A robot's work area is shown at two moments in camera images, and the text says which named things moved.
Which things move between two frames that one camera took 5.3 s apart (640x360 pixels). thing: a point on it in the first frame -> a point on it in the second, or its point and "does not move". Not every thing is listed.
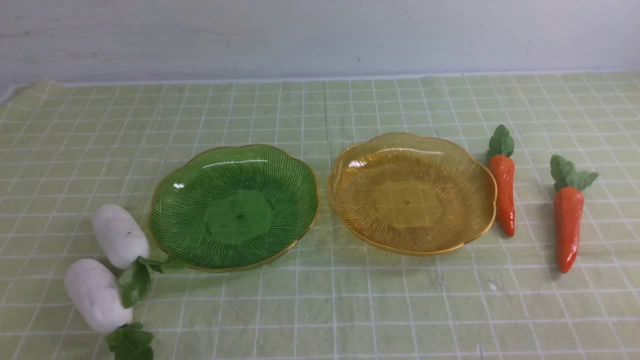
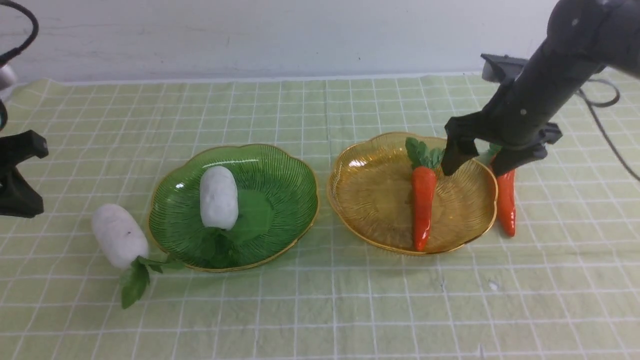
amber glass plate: (409, 195) does not move
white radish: (123, 241) does not move
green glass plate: (226, 208) does not move
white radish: (96, 297) -> (219, 205)
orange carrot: (569, 207) -> (425, 161)
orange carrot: (503, 170) does not move
